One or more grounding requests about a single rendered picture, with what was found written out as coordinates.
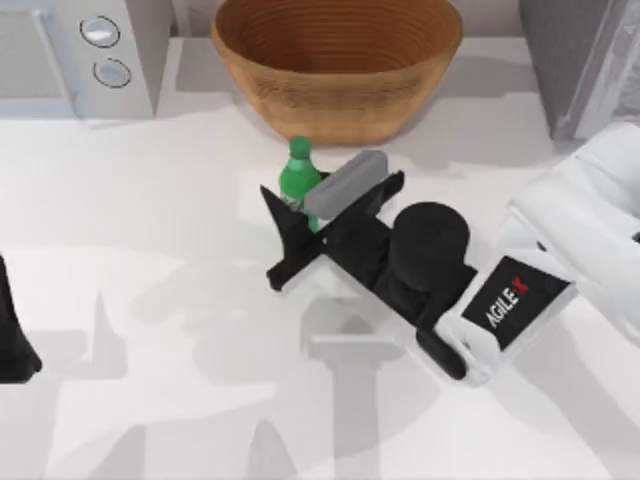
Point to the green bottle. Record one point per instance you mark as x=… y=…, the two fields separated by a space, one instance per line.
x=296 y=176

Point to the pale grey rounded box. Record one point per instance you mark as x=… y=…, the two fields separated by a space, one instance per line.
x=345 y=185

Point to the brown woven basket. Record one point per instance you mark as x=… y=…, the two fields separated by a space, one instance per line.
x=335 y=90

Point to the small round microwave knob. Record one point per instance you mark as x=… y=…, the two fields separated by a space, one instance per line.
x=112 y=72

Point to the grey cabinet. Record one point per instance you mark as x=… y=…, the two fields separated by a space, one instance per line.
x=550 y=60

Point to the large round microwave knob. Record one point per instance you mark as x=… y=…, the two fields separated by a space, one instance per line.
x=99 y=31

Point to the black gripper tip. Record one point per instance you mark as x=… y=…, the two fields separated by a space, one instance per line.
x=12 y=330

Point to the pale microwave oven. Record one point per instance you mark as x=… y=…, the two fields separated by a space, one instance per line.
x=30 y=55

